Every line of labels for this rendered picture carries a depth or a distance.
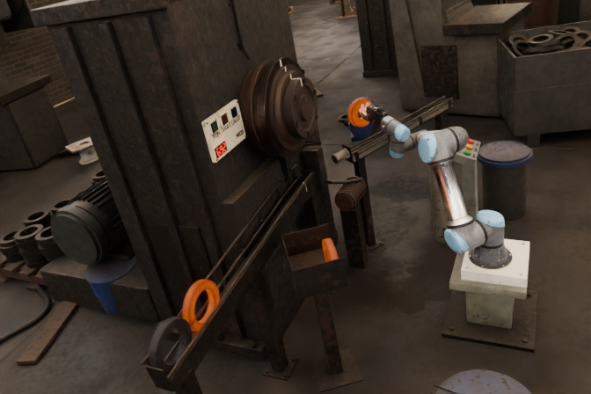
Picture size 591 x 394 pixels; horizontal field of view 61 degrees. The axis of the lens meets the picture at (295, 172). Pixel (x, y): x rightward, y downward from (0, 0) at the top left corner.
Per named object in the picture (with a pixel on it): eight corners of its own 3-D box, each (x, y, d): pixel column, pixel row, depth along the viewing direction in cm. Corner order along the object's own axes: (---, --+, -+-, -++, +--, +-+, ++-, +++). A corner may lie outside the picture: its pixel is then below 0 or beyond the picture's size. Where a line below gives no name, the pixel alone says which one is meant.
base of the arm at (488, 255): (507, 247, 235) (507, 229, 230) (507, 267, 222) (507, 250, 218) (473, 244, 240) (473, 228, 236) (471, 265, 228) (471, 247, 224)
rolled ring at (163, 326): (180, 307, 171) (172, 305, 173) (149, 352, 158) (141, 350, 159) (198, 341, 181) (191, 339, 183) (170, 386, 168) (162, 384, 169)
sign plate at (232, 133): (212, 162, 207) (200, 122, 200) (243, 136, 228) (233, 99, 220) (216, 163, 206) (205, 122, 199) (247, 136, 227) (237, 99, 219)
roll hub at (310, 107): (289, 148, 229) (278, 89, 217) (312, 124, 251) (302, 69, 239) (301, 148, 226) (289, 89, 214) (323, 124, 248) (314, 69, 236)
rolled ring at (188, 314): (214, 332, 189) (207, 331, 190) (223, 283, 194) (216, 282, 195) (184, 331, 173) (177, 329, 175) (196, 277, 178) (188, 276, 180)
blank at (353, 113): (359, 131, 278) (362, 132, 275) (343, 114, 269) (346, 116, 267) (375, 109, 280) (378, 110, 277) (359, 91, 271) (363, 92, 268)
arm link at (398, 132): (398, 146, 248) (399, 132, 243) (384, 135, 256) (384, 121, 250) (411, 140, 251) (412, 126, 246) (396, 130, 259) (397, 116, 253)
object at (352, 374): (322, 403, 219) (292, 271, 188) (310, 359, 242) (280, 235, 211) (367, 390, 220) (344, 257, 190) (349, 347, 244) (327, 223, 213)
